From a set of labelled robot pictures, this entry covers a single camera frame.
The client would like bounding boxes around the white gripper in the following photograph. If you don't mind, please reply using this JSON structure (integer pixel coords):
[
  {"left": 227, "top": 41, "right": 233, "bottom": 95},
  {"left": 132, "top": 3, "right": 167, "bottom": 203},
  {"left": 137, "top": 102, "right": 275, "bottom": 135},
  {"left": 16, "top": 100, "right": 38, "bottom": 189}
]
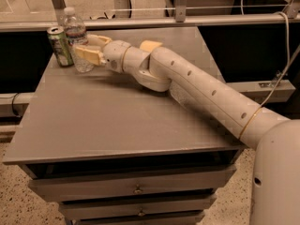
[{"left": 74, "top": 34, "right": 131, "bottom": 73}]

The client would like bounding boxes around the clear plastic water bottle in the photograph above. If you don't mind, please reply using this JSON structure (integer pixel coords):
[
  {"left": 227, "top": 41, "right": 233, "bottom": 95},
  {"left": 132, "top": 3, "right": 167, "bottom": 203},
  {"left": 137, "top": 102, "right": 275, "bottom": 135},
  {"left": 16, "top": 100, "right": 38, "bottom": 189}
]
[{"left": 63, "top": 7, "right": 94, "bottom": 73}]

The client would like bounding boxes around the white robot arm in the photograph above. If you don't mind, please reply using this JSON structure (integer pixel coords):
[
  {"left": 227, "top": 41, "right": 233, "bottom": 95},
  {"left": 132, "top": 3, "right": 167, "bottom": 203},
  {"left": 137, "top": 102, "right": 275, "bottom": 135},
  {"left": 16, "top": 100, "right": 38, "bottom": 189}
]
[{"left": 73, "top": 35, "right": 300, "bottom": 225}]

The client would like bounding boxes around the green soda can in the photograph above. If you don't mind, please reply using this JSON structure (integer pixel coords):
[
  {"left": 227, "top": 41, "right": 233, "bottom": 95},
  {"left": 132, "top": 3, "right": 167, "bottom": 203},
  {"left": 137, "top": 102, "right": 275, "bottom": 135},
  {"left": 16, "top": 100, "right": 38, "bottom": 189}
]
[{"left": 47, "top": 26, "right": 74, "bottom": 68}]

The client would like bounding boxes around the yellow sponge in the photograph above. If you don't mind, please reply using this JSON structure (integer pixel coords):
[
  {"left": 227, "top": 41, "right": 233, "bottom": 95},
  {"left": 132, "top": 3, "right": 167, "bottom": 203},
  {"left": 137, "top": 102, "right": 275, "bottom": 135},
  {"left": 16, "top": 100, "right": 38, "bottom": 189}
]
[{"left": 140, "top": 40, "right": 162, "bottom": 53}]

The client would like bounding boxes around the grey drawer cabinet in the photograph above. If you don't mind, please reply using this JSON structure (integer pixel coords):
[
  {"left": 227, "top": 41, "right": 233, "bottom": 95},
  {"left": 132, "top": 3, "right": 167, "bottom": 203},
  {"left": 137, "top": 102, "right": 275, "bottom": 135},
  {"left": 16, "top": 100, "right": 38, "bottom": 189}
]
[{"left": 2, "top": 26, "right": 258, "bottom": 225}]

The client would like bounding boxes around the top grey drawer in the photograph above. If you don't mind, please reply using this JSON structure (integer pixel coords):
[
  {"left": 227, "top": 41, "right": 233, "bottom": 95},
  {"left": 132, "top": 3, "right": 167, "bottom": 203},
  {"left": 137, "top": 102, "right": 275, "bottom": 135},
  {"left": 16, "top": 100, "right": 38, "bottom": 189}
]
[{"left": 29, "top": 165, "right": 236, "bottom": 202}]

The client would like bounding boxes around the grey drawer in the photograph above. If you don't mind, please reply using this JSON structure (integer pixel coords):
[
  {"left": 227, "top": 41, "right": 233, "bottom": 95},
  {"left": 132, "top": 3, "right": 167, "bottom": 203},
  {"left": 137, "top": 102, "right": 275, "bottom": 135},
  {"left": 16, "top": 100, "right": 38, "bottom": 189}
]
[
  {"left": 29, "top": 165, "right": 236, "bottom": 202},
  {"left": 77, "top": 211, "right": 204, "bottom": 225},
  {"left": 59, "top": 193, "right": 217, "bottom": 219}
]

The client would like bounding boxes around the middle grey drawer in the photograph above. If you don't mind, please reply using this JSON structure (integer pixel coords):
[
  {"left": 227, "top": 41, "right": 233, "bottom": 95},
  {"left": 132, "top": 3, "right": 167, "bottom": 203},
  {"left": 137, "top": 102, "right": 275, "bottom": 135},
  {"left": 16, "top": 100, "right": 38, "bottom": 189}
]
[{"left": 59, "top": 193, "right": 217, "bottom": 219}]

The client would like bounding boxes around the bottom grey drawer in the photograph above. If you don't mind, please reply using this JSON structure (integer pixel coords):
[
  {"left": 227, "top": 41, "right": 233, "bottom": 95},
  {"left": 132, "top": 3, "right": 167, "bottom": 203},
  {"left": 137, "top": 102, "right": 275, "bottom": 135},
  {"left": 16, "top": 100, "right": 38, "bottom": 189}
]
[{"left": 77, "top": 211, "right": 204, "bottom": 225}]

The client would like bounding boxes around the black cable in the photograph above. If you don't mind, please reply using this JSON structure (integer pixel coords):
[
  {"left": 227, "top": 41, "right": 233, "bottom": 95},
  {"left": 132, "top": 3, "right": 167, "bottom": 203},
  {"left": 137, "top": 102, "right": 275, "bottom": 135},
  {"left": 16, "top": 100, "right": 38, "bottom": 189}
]
[{"left": 10, "top": 93, "right": 21, "bottom": 118}]

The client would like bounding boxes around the white cable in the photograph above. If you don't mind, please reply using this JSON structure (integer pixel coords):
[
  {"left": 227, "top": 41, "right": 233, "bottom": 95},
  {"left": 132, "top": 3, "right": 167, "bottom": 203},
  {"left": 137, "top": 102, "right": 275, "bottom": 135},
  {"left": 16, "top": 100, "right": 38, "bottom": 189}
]
[{"left": 240, "top": 0, "right": 300, "bottom": 108}]

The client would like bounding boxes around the metal guard rail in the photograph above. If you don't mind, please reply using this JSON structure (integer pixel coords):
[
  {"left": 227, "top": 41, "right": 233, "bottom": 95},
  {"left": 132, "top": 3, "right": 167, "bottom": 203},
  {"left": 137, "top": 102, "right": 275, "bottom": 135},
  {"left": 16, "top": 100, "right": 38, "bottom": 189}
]
[{"left": 0, "top": 0, "right": 300, "bottom": 31}]

